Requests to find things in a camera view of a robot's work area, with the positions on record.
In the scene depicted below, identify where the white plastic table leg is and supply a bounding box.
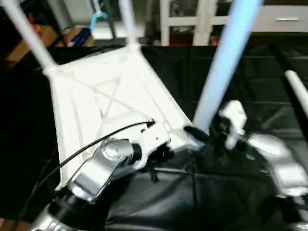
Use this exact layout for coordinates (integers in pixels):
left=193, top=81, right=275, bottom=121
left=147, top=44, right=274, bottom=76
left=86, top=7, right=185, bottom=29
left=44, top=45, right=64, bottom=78
left=118, top=0, right=141, bottom=51
left=0, top=0, right=59, bottom=74
left=192, top=0, right=265, bottom=136
left=284, top=70, right=308, bottom=119

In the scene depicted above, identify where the white plastic table top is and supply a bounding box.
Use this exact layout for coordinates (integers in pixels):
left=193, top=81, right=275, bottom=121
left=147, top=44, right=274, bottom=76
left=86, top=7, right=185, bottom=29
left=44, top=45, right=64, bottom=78
left=42, top=44, right=206, bottom=189

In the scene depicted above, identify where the black work mat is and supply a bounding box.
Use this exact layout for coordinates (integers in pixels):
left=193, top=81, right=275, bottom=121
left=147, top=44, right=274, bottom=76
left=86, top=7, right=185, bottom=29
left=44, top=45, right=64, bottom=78
left=0, top=41, right=308, bottom=231

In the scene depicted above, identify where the white drawer cabinet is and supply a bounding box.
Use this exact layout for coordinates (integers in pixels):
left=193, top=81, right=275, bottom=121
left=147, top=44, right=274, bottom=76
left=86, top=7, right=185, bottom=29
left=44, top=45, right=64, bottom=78
left=159, top=0, right=232, bottom=47
left=254, top=5, right=308, bottom=34

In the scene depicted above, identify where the small blue box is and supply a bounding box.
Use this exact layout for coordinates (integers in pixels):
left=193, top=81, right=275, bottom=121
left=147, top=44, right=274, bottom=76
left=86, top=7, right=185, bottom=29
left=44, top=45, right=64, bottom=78
left=67, top=27, right=93, bottom=47

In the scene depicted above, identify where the light blue hanger hook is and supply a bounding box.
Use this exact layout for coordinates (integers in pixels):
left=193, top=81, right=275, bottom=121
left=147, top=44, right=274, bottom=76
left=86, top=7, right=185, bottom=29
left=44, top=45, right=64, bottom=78
left=89, top=0, right=110, bottom=37

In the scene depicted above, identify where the cardboard box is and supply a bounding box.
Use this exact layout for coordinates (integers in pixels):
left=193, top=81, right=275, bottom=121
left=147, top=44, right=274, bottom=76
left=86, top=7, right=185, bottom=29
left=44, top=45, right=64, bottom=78
left=7, top=26, right=58, bottom=62

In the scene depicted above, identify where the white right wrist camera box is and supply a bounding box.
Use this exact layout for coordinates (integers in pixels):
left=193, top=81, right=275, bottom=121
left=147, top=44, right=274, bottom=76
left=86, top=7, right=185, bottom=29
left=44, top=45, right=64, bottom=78
left=217, top=100, right=248, bottom=151

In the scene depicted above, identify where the red cable bundle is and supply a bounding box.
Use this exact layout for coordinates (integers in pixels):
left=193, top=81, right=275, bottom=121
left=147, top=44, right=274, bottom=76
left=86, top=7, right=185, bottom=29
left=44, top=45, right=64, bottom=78
left=26, top=12, right=42, bottom=32

